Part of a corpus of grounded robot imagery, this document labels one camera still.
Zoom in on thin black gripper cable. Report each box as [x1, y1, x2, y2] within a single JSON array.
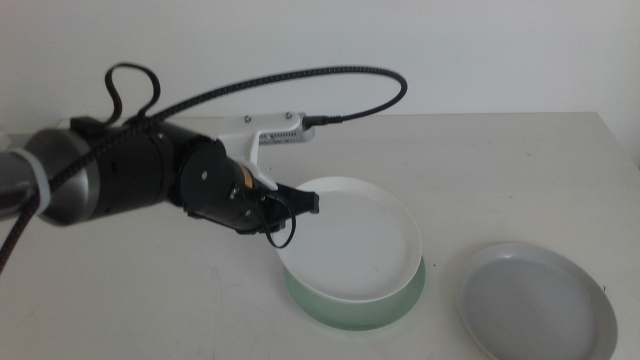
[[255, 191, 298, 250]]

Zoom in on grey shallow bowl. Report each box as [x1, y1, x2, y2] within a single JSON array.
[[455, 241, 619, 360]]

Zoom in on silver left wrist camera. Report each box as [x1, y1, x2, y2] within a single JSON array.
[[258, 124, 317, 146]]

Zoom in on white shallow bowl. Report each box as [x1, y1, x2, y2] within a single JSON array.
[[275, 175, 424, 305]]

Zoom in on white strap round arm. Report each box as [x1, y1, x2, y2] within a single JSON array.
[[7, 146, 53, 216]]

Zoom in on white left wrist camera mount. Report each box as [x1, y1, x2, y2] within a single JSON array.
[[215, 111, 306, 193]]

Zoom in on smooth black cable loop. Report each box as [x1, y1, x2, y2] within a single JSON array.
[[103, 61, 162, 126]]

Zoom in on pale green shallow bowl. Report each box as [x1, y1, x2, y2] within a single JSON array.
[[283, 257, 427, 332]]

